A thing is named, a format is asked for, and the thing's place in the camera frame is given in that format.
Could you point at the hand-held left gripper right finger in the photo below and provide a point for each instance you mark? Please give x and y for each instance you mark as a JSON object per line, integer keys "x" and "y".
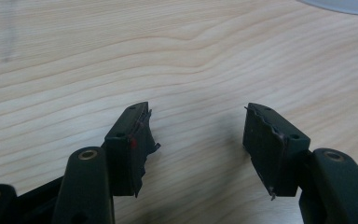
{"x": 279, "y": 161}

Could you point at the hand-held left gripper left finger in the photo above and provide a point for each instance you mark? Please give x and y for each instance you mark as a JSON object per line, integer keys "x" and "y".
{"x": 127, "y": 155}

